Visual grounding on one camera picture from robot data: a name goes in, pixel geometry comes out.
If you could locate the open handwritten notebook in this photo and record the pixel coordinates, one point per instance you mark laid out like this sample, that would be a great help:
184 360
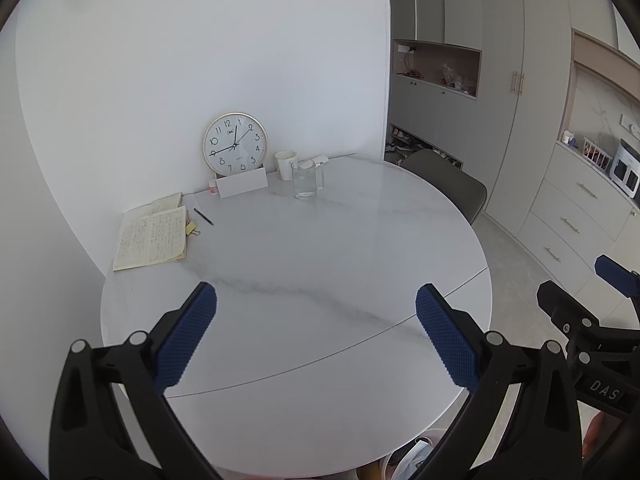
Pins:
150 232

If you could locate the small dish rack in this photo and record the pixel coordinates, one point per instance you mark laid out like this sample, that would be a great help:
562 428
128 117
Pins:
595 155

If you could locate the grey upholstered chair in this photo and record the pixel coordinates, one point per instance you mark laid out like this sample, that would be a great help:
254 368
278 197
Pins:
450 185

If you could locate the white wall socket with plug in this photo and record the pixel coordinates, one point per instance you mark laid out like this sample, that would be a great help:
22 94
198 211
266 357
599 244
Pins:
406 49

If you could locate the row of shoes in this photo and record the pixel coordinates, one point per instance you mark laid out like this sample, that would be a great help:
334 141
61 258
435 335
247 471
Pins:
400 135

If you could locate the small white packet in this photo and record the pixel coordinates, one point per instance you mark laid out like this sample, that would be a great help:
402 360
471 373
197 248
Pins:
319 159

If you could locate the white countertop appliance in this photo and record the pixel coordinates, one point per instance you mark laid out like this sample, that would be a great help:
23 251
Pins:
625 167

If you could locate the yellow binder clip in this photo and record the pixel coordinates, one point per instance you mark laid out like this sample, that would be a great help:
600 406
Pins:
191 229

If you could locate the grey drawer cabinet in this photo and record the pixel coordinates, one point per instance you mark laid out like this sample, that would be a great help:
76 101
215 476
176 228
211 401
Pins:
575 200

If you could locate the white paper cup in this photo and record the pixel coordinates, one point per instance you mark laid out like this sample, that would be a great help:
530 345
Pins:
286 164

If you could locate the clear plastic bag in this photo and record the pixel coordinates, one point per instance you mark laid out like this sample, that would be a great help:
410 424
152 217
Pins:
452 77

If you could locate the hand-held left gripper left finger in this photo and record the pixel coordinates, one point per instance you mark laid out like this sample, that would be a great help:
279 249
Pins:
187 340

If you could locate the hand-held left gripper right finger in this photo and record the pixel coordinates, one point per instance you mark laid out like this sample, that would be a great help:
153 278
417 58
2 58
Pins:
447 340

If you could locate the round white wall clock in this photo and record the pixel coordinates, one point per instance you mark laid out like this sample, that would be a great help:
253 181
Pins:
235 145

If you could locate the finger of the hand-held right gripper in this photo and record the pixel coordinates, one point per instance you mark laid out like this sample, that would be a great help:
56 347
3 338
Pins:
617 274
565 305

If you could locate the black pen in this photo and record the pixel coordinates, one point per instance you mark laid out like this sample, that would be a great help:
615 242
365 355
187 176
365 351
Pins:
203 216

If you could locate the white wall socket strip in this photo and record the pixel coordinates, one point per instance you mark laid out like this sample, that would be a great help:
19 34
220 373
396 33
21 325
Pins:
631 127

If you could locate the small pink bottle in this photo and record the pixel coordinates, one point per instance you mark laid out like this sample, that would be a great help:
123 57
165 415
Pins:
213 189

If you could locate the clear glass pitcher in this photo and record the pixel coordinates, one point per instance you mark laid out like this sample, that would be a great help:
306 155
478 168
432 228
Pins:
306 178

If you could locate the white rectangular box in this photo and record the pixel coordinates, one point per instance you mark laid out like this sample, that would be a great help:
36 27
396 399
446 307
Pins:
241 184

